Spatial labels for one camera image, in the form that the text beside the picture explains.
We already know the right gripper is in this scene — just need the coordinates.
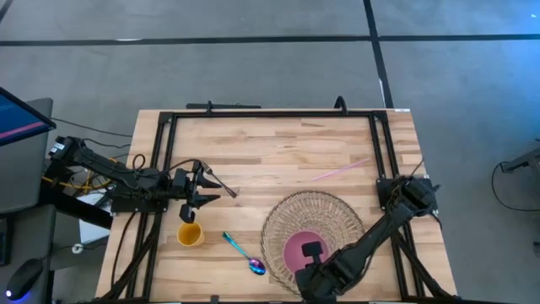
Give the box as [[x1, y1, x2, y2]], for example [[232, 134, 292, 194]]
[[294, 259, 345, 304]]

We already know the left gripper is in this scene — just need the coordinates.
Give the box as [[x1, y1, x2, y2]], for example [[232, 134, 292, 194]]
[[170, 160, 224, 210]]

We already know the yellow ribbed cup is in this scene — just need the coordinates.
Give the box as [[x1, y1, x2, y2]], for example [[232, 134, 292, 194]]
[[175, 221, 206, 247]]

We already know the iridescent rainbow spoon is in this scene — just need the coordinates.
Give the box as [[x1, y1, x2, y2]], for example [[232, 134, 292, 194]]
[[221, 231, 267, 276]]

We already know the pink drinking straw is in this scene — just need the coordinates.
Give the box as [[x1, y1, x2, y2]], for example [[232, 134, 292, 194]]
[[310, 157, 372, 182]]

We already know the black fork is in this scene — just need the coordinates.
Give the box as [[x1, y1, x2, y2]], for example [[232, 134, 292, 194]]
[[201, 161, 239, 199]]

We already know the pink bowl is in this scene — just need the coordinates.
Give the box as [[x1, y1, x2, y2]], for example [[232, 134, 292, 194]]
[[282, 230, 331, 275]]

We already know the round woven placemat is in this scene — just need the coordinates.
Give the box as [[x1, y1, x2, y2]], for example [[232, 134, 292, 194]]
[[260, 189, 366, 296]]

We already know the black clamp bar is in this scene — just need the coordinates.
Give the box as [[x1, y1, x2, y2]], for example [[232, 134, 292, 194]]
[[186, 100, 262, 111]]

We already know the white paper sheet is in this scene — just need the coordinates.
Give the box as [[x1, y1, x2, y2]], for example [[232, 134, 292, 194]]
[[78, 189, 111, 245]]

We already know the black desk beam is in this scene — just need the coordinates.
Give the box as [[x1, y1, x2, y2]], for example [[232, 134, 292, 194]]
[[40, 185, 113, 231]]

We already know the black clamp loop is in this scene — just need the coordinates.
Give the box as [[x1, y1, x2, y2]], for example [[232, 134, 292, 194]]
[[332, 95, 349, 116]]

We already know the computer monitor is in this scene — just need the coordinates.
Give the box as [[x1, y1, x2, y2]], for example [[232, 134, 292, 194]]
[[0, 86, 57, 148]]

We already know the black computer mouse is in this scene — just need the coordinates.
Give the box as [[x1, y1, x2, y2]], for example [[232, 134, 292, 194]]
[[4, 258, 45, 302]]

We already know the grey metal stand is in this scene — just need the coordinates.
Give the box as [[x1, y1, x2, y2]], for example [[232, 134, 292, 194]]
[[500, 138, 540, 175]]

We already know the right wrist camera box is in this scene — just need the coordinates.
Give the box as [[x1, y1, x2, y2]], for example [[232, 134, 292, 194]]
[[301, 241, 325, 268]]

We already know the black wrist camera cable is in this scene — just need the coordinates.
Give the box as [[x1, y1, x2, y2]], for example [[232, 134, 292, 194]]
[[164, 158, 203, 174]]

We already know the black aluminium table frame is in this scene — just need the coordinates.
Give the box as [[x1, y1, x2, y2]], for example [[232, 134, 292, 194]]
[[100, 109, 461, 304]]

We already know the thin black floor cable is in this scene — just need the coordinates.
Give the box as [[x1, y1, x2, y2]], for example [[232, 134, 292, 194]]
[[51, 117, 134, 138]]

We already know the yellow cable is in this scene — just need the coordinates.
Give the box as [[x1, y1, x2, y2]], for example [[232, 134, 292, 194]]
[[40, 156, 117, 191]]

